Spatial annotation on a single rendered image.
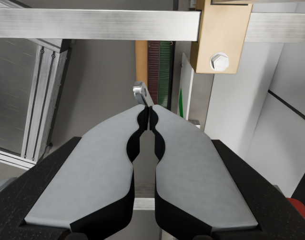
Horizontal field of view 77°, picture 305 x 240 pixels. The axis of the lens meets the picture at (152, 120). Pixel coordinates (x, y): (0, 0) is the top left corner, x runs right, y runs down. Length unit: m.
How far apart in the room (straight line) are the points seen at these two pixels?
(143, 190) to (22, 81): 0.87
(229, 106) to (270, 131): 0.11
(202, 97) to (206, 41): 0.18
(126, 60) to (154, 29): 0.86
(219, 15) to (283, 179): 0.37
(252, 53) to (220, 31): 0.26
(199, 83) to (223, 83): 0.11
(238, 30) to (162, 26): 0.08
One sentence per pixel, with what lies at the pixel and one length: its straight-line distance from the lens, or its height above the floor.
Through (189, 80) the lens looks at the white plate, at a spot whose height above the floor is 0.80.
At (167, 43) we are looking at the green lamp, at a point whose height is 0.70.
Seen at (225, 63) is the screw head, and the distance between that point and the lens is 0.24.
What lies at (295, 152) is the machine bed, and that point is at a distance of 0.46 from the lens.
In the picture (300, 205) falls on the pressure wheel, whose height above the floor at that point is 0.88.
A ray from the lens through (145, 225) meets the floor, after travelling 2.06.
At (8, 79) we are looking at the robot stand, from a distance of 1.11.
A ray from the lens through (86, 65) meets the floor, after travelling 1.15.
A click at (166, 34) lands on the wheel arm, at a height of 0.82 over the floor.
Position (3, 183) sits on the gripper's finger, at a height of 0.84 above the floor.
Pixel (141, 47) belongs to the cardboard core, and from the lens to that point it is 0.99.
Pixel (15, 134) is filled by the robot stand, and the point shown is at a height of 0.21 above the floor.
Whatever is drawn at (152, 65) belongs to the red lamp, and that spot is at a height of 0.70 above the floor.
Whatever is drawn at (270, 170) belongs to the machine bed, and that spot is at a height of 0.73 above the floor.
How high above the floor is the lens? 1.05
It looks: 60 degrees down
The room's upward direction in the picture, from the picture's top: 179 degrees counter-clockwise
